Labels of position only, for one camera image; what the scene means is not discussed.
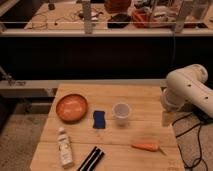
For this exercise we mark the orange bowl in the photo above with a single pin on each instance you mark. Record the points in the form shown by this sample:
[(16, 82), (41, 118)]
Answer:
[(72, 107)]

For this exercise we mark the white bottle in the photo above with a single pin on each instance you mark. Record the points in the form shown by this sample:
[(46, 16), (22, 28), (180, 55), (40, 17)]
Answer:
[(65, 151)]

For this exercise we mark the blue sponge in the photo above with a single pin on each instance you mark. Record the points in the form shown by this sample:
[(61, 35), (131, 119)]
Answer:
[(99, 120)]

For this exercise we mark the black and white striped box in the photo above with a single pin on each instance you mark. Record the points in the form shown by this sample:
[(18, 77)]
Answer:
[(92, 160)]

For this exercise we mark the grey metal post right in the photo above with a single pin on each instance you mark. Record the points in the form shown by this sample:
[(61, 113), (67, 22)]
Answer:
[(184, 11)]

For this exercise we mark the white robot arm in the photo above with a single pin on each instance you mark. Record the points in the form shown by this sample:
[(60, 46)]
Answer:
[(183, 85)]

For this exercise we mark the wooden gripper body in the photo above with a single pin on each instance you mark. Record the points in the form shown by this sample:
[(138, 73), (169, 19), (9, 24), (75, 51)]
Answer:
[(169, 117)]

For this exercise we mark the orange pepper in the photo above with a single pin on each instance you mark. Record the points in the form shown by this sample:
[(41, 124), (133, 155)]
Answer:
[(153, 147)]

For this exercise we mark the red box on back table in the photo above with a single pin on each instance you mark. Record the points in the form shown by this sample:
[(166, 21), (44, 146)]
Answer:
[(149, 19)]

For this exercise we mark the translucent ceramic cup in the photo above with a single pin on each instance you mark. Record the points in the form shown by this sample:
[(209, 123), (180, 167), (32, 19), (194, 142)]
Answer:
[(121, 113)]

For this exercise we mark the black bowl on back table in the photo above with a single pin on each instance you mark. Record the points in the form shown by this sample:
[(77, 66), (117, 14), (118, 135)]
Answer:
[(118, 21)]

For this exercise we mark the grey metal post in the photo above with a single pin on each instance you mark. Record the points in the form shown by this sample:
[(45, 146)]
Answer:
[(184, 11), (86, 6)]

